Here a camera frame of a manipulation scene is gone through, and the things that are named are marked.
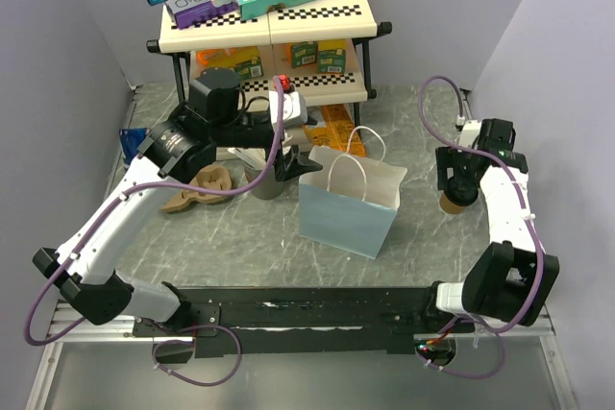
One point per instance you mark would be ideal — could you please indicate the orange snack bag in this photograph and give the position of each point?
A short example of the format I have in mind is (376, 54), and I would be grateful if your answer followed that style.
(333, 129)

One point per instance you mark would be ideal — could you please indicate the yellow green box right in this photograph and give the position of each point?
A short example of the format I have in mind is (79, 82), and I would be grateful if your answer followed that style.
(331, 56)

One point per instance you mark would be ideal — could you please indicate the cream two-tier shelf rack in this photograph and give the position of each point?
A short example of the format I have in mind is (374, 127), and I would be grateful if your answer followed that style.
(351, 20)

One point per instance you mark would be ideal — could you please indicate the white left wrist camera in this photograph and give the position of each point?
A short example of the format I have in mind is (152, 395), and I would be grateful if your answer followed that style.
(287, 107)

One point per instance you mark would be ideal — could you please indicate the green box right shelf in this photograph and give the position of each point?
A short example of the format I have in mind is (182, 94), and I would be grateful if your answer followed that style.
(302, 53)

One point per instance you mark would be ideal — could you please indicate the wrapped white straws bundle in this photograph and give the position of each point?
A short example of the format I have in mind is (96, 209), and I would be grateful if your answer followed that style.
(253, 158)

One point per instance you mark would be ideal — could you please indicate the blue chips bag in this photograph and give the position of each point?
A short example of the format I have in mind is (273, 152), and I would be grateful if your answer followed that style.
(130, 139)

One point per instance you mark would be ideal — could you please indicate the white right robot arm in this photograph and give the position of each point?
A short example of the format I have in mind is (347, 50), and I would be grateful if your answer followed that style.
(514, 275)

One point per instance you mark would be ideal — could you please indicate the orange box left shelf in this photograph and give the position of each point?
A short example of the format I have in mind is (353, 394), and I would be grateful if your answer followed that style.
(228, 57)

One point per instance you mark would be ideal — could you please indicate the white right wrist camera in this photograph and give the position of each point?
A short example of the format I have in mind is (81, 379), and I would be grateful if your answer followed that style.
(469, 131)

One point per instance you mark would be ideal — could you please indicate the green box behind left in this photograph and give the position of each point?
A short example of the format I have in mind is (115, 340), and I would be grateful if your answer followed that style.
(249, 69)

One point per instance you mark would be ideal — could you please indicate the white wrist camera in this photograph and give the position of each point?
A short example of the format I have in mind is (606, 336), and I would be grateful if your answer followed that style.
(469, 131)
(287, 107)

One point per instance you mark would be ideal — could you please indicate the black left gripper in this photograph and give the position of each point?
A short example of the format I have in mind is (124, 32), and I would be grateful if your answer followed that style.
(293, 163)

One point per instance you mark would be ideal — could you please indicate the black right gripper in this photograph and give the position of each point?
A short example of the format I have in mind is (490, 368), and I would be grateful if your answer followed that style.
(450, 157)

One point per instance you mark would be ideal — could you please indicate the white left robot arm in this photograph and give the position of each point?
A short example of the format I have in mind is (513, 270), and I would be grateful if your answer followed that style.
(214, 115)

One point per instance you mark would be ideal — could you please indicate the purple toothpaste box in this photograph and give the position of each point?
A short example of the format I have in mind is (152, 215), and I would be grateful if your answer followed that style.
(187, 13)

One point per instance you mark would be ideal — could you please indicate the black plastic cup lid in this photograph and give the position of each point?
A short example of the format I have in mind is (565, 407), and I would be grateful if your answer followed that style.
(461, 193)

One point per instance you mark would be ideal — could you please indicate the light blue paper bag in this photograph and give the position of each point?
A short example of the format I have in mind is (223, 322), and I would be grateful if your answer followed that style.
(352, 202)

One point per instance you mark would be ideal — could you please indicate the grey straw holder cup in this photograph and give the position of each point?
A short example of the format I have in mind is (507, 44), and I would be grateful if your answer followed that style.
(269, 188)

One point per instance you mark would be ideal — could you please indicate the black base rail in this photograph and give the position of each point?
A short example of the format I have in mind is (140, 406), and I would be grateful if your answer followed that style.
(227, 320)

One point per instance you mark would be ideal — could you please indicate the brown paper coffee cup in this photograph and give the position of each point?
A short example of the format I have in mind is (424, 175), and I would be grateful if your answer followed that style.
(450, 207)

